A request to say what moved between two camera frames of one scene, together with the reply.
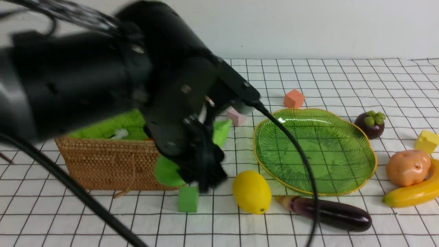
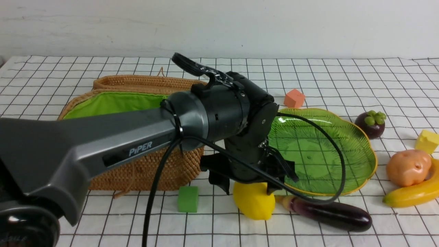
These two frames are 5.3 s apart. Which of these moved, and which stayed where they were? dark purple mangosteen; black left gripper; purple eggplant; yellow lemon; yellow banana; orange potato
Moved: yellow lemon; black left gripper
Stayed: purple eggplant; orange potato; dark purple mangosteen; yellow banana
